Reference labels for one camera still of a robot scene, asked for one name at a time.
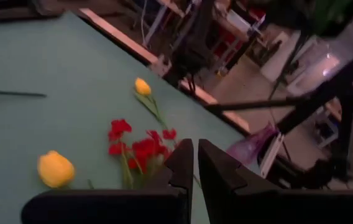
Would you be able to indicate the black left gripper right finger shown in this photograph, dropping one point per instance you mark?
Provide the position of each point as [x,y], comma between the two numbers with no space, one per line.
[257,207]

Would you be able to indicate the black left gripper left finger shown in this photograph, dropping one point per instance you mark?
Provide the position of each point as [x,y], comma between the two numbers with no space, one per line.
[117,207]

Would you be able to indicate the large red flower bunch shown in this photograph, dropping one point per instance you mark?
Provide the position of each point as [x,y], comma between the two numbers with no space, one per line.
[142,149]

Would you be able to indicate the yellow artificial tulip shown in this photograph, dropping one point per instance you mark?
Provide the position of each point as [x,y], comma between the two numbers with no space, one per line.
[55,169]

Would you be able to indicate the long green stem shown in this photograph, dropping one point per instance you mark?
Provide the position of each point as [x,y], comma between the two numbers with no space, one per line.
[142,86]

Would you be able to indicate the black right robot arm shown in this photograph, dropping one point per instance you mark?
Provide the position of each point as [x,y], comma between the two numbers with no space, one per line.
[192,59]

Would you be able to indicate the purple patterned vase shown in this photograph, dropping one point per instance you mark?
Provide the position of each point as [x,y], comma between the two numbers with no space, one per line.
[245,151]

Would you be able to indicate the teal table mat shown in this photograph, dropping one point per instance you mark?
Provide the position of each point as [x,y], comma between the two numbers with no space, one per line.
[55,77]

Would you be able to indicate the white frame bracket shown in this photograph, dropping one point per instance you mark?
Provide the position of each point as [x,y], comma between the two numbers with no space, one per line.
[271,155]

